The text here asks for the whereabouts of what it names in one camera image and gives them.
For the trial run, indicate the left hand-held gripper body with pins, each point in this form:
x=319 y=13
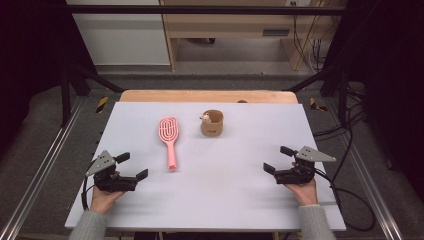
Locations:
x=106 y=180

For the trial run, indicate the black frame leg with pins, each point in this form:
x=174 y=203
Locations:
x=341 y=96
x=66 y=96

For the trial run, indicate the white table board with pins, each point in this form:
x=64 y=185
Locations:
x=233 y=186

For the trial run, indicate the wooden table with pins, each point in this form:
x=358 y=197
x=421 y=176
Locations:
x=200 y=96

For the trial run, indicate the white cabinet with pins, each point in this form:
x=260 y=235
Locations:
x=123 y=40

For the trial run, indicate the person's right hand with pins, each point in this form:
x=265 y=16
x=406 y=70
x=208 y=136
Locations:
x=306 y=194

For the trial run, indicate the pink hairbrush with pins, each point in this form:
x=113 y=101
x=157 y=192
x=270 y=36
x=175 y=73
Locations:
x=168 y=131

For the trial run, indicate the light wooden desk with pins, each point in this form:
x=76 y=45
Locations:
x=230 y=25

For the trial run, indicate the person's left hand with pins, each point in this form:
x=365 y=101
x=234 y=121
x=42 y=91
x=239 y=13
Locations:
x=102 y=200

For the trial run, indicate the yellow black striped tape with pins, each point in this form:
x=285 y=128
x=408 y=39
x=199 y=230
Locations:
x=102 y=104
x=315 y=105

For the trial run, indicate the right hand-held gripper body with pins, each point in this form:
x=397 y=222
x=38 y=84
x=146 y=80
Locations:
x=300 y=175

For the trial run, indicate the brown cup with animal figure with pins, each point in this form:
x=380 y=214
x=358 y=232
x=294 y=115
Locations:
x=211 y=128

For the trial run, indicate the black frame crossbar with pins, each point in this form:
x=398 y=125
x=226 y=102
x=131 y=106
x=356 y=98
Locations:
x=200 y=10

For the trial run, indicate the black curtain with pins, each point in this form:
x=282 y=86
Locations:
x=30 y=60
x=390 y=83

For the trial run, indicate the aluminium rail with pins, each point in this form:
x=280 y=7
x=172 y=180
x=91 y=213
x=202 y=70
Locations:
x=40 y=173
x=370 y=186

